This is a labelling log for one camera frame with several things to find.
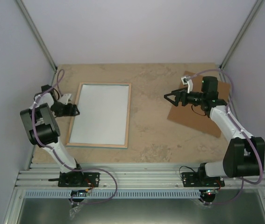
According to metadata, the right controller circuit board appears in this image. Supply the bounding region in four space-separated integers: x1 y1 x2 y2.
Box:
203 189 219 195

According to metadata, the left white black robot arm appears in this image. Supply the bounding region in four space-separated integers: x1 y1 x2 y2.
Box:
20 85 85 186

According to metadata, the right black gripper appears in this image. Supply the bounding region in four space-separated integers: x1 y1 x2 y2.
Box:
165 87 206 107

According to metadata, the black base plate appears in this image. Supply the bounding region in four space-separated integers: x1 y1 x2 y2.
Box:
180 172 225 188
57 171 100 188

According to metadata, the sunflower photo print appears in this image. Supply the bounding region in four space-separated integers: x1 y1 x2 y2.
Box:
68 84 129 146

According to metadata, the grey slotted cable duct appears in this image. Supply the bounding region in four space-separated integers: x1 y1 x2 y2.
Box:
24 189 201 199

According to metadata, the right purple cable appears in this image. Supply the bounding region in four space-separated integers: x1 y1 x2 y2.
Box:
186 69 265 206

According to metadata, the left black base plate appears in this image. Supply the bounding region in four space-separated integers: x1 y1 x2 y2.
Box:
57 171 100 188

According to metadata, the aluminium rail platform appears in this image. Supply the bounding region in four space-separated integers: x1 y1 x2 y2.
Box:
14 162 265 190

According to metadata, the wrist white camera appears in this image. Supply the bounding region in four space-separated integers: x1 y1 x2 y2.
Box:
59 93 72 105
181 76 193 93

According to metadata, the aluminium corner post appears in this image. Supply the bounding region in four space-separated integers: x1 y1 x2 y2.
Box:
219 0 265 70
15 0 58 73

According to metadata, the crumpled clear plastic bag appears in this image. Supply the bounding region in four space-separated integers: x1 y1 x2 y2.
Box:
69 204 82 220

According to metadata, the left controller circuit board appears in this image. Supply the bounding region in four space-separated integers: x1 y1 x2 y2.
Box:
70 189 92 197

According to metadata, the brown cardboard backing board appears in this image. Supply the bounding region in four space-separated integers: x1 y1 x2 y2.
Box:
167 75 230 138

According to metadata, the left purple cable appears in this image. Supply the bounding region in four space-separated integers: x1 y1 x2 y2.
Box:
31 69 119 206

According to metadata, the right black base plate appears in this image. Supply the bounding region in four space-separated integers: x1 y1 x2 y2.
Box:
180 172 225 188

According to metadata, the controller circuit board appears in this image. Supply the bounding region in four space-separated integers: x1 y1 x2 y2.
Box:
70 189 92 197
203 189 219 195

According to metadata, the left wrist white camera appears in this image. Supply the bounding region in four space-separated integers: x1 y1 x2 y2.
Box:
59 93 72 105

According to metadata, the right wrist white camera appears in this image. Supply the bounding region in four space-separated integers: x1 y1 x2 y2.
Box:
181 76 193 93

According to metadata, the right aluminium corner post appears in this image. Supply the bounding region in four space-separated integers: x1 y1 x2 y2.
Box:
219 0 265 70

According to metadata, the left aluminium corner post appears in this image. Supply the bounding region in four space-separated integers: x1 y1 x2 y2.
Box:
15 0 58 73

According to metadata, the purple cable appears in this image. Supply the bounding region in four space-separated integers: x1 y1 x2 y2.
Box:
186 69 265 206
31 69 119 206

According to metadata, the wooden picture frame with glass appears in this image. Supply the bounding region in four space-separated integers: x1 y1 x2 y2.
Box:
65 82 132 149

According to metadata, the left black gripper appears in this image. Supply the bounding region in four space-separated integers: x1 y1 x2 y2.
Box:
50 102 79 117

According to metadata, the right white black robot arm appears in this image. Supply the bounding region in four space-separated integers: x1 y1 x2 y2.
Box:
164 76 265 186

